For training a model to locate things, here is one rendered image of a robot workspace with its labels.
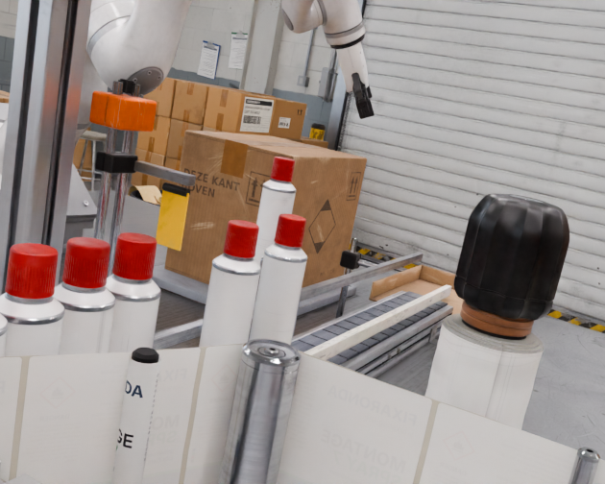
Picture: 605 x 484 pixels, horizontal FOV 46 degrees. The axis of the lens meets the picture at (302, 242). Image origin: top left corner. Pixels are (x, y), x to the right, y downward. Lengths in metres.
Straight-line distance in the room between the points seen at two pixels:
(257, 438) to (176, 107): 4.36
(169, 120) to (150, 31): 3.62
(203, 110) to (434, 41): 1.83
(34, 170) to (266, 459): 0.36
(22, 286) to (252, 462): 0.20
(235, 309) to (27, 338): 0.27
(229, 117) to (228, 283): 3.74
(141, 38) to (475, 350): 0.79
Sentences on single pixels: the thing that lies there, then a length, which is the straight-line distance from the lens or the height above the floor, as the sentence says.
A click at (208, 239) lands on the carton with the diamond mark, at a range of 1.32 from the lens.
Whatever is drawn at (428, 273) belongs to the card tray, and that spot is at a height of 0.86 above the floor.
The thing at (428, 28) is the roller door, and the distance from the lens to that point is 5.49.
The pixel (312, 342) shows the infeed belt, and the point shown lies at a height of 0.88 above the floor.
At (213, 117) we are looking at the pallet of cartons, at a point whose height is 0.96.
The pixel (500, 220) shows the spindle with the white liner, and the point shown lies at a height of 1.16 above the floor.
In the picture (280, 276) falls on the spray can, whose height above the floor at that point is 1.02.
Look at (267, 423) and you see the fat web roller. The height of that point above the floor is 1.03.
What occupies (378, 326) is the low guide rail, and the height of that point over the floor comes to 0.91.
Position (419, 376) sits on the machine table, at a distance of 1.16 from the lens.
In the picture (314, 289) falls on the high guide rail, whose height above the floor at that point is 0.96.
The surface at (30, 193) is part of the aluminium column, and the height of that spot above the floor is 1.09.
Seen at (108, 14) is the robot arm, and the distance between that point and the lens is 1.25.
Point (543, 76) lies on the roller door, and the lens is 5.11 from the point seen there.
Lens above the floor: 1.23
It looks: 12 degrees down
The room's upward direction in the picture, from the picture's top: 11 degrees clockwise
